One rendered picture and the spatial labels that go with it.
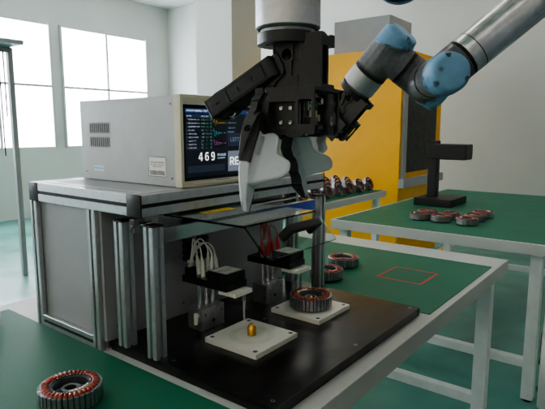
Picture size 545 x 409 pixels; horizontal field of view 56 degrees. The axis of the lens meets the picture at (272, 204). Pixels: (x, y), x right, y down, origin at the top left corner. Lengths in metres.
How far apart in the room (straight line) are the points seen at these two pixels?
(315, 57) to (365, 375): 0.73
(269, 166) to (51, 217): 0.88
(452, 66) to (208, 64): 4.54
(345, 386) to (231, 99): 0.64
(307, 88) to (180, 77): 8.68
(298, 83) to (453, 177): 5.96
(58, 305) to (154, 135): 0.50
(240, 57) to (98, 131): 3.99
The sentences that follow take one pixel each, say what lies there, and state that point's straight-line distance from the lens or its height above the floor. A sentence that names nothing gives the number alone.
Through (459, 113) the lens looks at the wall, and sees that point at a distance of 6.48.
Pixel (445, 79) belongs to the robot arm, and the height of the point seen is 1.33.
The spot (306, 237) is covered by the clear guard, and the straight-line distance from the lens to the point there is 1.05.
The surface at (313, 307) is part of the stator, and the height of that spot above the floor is 0.79.
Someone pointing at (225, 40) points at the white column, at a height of 2.10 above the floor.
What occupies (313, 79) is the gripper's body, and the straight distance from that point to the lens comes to 0.58.
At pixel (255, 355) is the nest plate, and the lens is 1.10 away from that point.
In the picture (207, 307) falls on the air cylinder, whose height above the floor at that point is 0.82.
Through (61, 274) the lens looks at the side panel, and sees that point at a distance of 1.36.
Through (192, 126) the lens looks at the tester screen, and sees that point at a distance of 1.16.
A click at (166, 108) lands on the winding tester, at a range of 1.17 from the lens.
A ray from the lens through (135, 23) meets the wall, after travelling 9.16.
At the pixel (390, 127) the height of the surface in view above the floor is 1.26.
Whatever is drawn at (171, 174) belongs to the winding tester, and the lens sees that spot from 1.17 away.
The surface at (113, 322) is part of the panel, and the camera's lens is 1.24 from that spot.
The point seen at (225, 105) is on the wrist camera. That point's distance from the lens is 0.63.
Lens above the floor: 1.24
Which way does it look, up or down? 8 degrees down
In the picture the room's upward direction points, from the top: straight up
